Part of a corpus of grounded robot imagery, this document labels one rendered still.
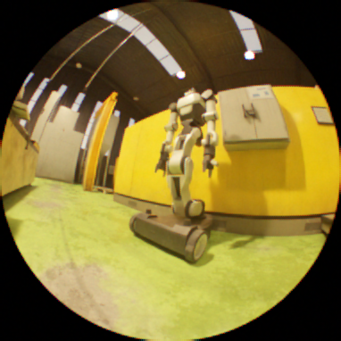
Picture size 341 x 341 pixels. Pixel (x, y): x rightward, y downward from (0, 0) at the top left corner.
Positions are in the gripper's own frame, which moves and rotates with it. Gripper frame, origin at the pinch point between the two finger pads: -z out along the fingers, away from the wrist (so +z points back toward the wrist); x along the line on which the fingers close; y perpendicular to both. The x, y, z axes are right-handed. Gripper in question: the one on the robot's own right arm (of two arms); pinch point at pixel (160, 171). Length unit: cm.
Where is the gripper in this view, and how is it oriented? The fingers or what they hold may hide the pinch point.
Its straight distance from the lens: 108.1
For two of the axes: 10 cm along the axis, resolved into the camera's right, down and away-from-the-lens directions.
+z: 2.3, -9.2, 3.1
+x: -5.9, -3.9, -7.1
